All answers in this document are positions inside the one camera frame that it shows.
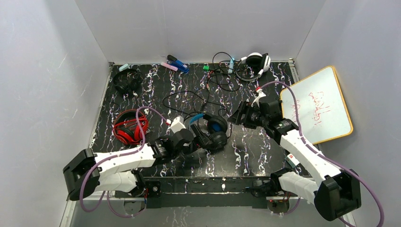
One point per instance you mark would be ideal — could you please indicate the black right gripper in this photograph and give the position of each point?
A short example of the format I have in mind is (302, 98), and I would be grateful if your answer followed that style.
(244, 113)

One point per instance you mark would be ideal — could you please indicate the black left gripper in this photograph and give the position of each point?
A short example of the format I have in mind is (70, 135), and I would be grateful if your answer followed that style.
(196, 137)

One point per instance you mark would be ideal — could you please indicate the blue black headphones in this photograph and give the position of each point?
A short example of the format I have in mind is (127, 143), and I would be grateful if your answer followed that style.
(205, 117)

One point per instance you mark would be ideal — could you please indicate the red headphones with cable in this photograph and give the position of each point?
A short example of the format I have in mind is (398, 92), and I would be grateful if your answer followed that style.
(126, 129)

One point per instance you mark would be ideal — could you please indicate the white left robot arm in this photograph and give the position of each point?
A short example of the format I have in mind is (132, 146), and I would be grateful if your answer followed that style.
(90, 172)

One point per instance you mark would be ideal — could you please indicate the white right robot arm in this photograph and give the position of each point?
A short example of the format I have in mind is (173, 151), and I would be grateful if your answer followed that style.
(333, 191)

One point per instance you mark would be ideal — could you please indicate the white headphones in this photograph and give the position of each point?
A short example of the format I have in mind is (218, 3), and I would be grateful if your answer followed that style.
(260, 63)

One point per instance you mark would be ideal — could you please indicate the light blue marker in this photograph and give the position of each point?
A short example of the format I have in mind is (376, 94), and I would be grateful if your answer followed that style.
(231, 67)

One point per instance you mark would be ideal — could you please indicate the small green block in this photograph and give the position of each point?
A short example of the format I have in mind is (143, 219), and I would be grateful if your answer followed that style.
(206, 67)

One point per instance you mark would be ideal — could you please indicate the small white red box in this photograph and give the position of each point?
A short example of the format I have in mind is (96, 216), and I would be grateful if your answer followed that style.
(291, 160)

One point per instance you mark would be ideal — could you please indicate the pink marker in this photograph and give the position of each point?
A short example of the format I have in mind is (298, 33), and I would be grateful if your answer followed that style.
(169, 66)

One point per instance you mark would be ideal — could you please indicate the yellow framed whiteboard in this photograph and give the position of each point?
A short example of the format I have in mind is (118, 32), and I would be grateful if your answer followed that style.
(318, 104)

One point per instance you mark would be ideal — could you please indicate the blue stapler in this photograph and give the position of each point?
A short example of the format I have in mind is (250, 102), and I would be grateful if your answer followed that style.
(171, 60)

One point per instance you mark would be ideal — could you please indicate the mint eraser block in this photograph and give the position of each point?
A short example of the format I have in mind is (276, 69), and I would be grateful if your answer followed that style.
(123, 67)

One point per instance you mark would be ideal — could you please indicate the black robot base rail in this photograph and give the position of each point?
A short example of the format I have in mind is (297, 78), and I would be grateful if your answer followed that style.
(209, 192)

